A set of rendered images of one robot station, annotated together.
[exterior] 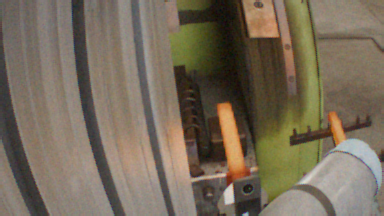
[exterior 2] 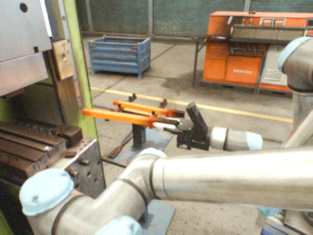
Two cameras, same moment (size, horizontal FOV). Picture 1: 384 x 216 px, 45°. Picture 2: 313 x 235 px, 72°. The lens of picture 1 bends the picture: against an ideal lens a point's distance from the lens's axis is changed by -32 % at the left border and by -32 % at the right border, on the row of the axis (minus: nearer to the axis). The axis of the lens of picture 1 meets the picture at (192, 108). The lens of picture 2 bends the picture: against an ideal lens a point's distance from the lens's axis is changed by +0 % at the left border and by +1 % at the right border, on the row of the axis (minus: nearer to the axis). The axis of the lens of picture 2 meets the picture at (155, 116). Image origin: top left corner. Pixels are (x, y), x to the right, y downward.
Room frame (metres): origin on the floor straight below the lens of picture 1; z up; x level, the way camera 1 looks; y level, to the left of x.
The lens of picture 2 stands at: (0.67, 0.57, 1.54)
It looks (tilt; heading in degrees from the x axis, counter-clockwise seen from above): 29 degrees down; 292
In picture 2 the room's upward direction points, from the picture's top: straight up
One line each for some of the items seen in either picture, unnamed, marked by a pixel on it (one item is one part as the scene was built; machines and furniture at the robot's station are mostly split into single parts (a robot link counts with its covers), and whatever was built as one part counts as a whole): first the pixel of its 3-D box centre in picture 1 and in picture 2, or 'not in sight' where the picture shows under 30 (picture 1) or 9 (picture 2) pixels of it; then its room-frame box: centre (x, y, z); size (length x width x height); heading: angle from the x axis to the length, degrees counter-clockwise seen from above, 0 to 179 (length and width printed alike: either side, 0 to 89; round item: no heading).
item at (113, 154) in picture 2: not in sight; (134, 130); (1.27, -0.51, 0.74); 0.60 x 0.04 x 0.01; 90
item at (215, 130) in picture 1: (227, 137); (67, 134); (1.40, -0.08, 0.95); 0.12 x 0.08 x 0.06; 0
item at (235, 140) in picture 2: not in sight; (242, 143); (0.63, -0.07, 1.12); 0.11 x 0.08 x 0.09; 0
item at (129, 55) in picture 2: not in sight; (121, 55); (3.24, -3.66, 0.36); 1.20 x 0.80 x 0.72; 6
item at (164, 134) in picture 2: (231, 202); (164, 131); (0.89, -0.05, 1.11); 0.09 x 0.03 x 0.06; 3
